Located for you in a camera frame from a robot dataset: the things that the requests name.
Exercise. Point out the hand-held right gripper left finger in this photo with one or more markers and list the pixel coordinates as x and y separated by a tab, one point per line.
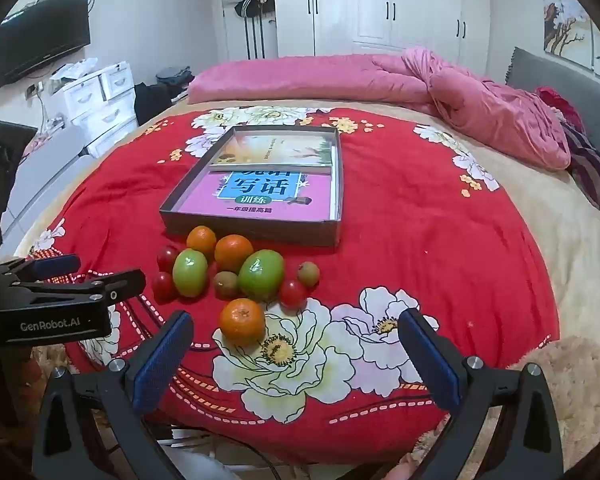
162	360

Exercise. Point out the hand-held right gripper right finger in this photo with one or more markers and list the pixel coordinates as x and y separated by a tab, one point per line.
430	355

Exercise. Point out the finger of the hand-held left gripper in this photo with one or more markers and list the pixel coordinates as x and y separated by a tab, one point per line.
115	284
55	264

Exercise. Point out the red cherry tomato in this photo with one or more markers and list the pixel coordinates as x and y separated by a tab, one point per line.
167	257
293	293
163	286

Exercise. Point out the small green apple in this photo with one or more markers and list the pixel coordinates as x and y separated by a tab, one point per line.
190	272

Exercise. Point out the orange tangerine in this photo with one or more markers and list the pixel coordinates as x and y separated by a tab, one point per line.
242	322
233	252
201	240

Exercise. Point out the brown kiwi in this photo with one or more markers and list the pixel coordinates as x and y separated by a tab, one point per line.
308	274
226	284

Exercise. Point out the green mango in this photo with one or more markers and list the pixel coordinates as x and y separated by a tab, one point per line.
261	275

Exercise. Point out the grey cardboard box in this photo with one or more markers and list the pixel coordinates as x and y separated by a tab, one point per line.
255	230

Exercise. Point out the white tv cabinet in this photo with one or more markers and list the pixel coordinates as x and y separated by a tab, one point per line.
45	170

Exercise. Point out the pink book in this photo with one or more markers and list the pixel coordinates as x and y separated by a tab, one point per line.
205	200

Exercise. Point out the dark chair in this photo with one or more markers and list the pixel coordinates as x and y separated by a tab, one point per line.
5	140

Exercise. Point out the beige fluffy blanket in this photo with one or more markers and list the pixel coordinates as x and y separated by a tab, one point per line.
570	385

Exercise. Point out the red floral blanket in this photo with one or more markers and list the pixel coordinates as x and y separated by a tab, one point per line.
430	210

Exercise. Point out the white drawer cabinet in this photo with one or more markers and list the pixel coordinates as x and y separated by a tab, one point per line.
105	120

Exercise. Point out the beige bed sheet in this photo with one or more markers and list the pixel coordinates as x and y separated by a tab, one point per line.
555	240

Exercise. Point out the white plastic bag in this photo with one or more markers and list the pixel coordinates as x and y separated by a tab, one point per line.
75	67

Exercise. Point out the sunflower cover book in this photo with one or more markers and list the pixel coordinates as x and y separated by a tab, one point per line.
280	150

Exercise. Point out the dark grey folded clothes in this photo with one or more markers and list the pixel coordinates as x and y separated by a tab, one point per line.
172	76

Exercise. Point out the black television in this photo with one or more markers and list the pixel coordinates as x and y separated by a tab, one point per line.
40	40

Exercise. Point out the striped pillow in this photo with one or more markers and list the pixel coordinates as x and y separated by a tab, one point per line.
590	165

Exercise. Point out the red pillow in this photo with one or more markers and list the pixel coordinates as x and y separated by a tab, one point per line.
555	102

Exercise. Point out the pink duvet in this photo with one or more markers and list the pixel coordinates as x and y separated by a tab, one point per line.
330	80

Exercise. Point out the grey headboard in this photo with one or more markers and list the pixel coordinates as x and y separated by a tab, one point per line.
555	75

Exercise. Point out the white wardrobe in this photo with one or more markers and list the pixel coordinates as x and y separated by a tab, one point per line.
370	0

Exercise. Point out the wall socket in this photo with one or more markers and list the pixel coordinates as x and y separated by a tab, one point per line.
31	91

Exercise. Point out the flower wall painting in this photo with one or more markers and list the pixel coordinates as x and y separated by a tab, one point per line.
562	15

